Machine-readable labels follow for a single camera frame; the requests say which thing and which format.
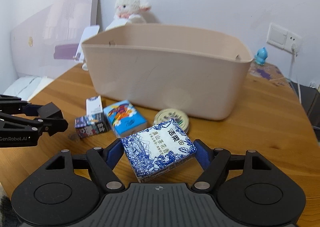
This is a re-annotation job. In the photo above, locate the purple cartoon small box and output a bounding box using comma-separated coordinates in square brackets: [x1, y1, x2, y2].
[74, 113, 111, 138]

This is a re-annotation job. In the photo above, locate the white small card box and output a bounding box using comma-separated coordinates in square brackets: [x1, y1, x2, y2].
[86, 96, 103, 115]

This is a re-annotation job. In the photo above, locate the blue cartoon tissue pack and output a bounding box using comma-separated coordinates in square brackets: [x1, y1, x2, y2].
[103, 100, 148, 138]

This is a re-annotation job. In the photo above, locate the blue white porcelain tissue pack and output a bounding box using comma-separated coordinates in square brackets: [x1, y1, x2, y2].
[121, 119, 197, 183]

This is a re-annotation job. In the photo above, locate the round metal balm tin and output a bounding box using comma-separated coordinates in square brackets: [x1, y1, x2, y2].
[153, 109, 189, 133]

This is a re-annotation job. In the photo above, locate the pink purple flat board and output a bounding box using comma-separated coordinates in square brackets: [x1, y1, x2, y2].
[11, 0, 98, 79]

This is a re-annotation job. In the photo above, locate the beige plastic storage bin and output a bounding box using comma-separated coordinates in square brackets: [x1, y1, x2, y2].
[82, 24, 253, 120]

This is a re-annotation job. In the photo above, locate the purple patterned paper mat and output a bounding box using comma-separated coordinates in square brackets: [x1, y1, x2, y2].
[248, 62, 290, 87]

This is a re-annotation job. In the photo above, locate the black glass side table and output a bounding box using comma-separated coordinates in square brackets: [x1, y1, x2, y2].
[290, 81, 320, 128]

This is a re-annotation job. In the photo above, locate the blue cartoon figurine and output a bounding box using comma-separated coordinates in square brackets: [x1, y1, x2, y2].
[254, 47, 268, 66]

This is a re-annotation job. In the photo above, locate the white plush lamb toy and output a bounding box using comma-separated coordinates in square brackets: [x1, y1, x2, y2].
[105, 0, 151, 31]

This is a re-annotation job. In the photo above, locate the white power cable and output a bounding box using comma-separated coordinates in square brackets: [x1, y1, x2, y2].
[287, 44, 304, 104]

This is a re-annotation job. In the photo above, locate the white wall switch socket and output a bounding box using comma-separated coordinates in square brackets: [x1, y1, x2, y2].
[266, 23, 302, 55]

